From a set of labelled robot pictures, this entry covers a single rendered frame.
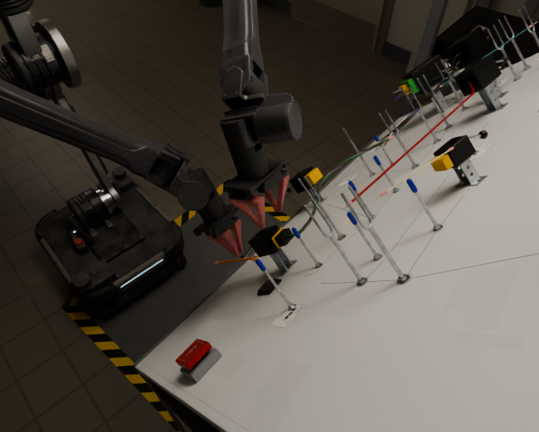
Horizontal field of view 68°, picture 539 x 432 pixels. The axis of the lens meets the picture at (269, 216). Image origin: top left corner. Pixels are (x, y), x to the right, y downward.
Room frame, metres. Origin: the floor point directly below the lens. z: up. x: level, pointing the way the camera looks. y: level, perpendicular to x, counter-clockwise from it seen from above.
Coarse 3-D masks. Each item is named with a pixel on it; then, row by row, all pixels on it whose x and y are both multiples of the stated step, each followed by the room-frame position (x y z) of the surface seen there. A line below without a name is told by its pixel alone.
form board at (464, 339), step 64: (512, 128) 0.59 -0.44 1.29; (320, 192) 0.83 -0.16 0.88; (448, 192) 0.45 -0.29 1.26; (512, 192) 0.37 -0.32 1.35; (320, 256) 0.43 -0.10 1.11; (384, 256) 0.34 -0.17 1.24; (448, 256) 0.28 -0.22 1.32; (512, 256) 0.24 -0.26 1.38; (192, 320) 0.41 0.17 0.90; (256, 320) 0.31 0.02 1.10; (320, 320) 0.25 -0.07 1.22; (384, 320) 0.21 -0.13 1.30; (448, 320) 0.18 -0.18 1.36; (512, 320) 0.16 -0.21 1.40; (192, 384) 0.21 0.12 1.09; (256, 384) 0.17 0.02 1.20; (320, 384) 0.14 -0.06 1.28; (384, 384) 0.13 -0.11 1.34; (448, 384) 0.11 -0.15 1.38; (512, 384) 0.10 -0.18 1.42
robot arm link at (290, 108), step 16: (224, 80) 0.58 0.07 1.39; (240, 80) 0.57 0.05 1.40; (224, 96) 0.56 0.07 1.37; (240, 96) 0.54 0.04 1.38; (256, 96) 0.55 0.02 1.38; (272, 96) 0.54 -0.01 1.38; (288, 96) 0.53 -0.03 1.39; (256, 112) 0.52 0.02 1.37; (272, 112) 0.51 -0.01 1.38; (288, 112) 0.50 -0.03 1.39; (256, 128) 0.50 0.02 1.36; (272, 128) 0.49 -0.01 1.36; (288, 128) 0.48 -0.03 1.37
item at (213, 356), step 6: (210, 354) 0.25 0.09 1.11; (216, 354) 0.25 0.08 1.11; (204, 360) 0.24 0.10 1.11; (210, 360) 0.24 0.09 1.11; (216, 360) 0.24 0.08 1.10; (198, 366) 0.23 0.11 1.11; (204, 366) 0.23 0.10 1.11; (210, 366) 0.23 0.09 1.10; (186, 372) 0.22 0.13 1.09; (192, 372) 0.22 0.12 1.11; (198, 372) 0.22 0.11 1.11; (204, 372) 0.22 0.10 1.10; (192, 378) 0.21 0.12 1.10; (198, 378) 0.21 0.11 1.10
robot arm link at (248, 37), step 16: (224, 0) 0.75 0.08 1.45; (240, 0) 0.73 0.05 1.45; (256, 0) 0.77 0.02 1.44; (224, 16) 0.72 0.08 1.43; (240, 16) 0.70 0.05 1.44; (256, 16) 0.72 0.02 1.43; (224, 32) 0.69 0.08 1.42; (240, 32) 0.67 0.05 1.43; (256, 32) 0.69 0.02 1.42; (224, 48) 0.65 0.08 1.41; (240, 48) 0.63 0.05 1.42; (256, 48) 0.66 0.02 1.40; (224, 64) 0.62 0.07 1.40; (240, 64) 0.60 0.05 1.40; (256, 64) 0.62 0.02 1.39; (256, 80) 0.59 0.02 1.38
